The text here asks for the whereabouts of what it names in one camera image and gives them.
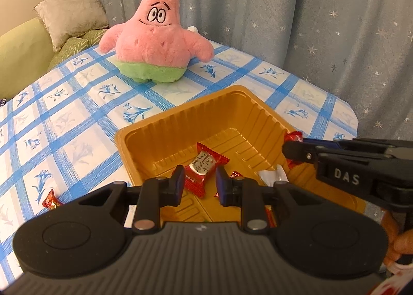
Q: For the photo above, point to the blue checkered tablecloth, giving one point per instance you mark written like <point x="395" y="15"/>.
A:
<point x="64" y="114"/>

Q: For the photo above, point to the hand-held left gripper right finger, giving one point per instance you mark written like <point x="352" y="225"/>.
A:
<point x="222" y="186"/>

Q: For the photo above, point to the green patterned cushion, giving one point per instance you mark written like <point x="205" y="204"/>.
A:
<point x="77" y="44"/>

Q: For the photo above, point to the person's right hand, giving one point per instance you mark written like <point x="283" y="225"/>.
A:
<point x="392" y="233"/>

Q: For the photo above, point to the starry grey-blue curtain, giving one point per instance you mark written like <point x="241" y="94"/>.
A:
<point x="290" y="17"/>

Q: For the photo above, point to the orange plastic tray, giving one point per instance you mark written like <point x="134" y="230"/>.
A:
<point x="155" y="149"/>

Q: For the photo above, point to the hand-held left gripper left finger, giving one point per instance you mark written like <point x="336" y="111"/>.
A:
<point x="177" y="189"/>

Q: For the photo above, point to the large red snack packet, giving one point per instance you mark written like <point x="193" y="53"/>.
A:
<point x="201" y="169"/>

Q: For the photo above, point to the small red candy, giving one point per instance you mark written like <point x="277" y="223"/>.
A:
<point x="270" y="216"/>
<point x="293" y="136"/>
<point x="235" y="174"/>
<point x="51" y="200"/>

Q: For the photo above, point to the light green sofa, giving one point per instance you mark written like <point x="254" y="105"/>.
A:
<point x="22" y="52"/>

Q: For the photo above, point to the pink starfish plush toy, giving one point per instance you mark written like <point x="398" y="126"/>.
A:
<point x="155" y="36"/>

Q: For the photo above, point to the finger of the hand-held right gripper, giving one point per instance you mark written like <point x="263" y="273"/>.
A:
<point x="300" y="152"/>
<point x="355" y="145"/>

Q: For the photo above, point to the red white patterned clothing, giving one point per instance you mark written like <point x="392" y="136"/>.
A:
<point x="393" y="282"/>

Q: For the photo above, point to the beige cushion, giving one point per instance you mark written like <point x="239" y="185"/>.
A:
<point x="71" y="12"/>

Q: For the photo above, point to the white wrapped snack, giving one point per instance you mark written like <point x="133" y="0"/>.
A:
<point x="272" y="175"/>

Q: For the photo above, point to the small white object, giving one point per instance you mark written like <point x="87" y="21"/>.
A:
<point x="193" y="29"/>

